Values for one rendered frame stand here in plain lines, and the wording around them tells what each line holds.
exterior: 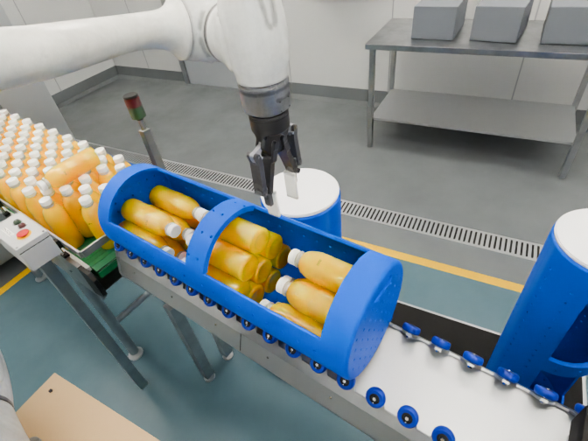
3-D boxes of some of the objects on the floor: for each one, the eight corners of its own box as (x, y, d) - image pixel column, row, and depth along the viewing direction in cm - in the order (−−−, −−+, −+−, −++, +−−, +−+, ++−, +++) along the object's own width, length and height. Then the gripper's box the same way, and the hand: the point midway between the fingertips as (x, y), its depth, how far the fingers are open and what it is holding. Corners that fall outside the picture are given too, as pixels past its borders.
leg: (209, 384, 190) (170, 312, 148) (201, 378, 193) (160, 306, 151) (217, 374, 193) (180, 302, 152) (209, 369, 196) (171, 296, 155)
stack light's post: (207, 288, 237) (143, 132, 165) (203, 285, 239) (137, 130, 167) (212, 283, 240) (150, 128, 167) (207, 281, 242) (144, 126, 169)
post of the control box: (142, 389, 191) (31, 256, 126) (137, 386, 193) (25, 252, 128) (148, 383, 194) (42, 249, 128) (143, 379, 196) (37, 245, 130)
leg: (228, 362, 198) (195, 288, 157) (220, 357, 201) (185, 283, 159) (235, 353, 201) (205, 278, 160) (227, 348, 204) (195, 273, 163)
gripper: (249, 137, 61) (270, 238, 77) (313, 90, 72) (320, 187, 88) (217, 128, 65) (243, 226, 81) (282, 85, 76) (295, 178, 91)
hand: (282, 195), depth 82 cm, fingers open, 6 cm apart
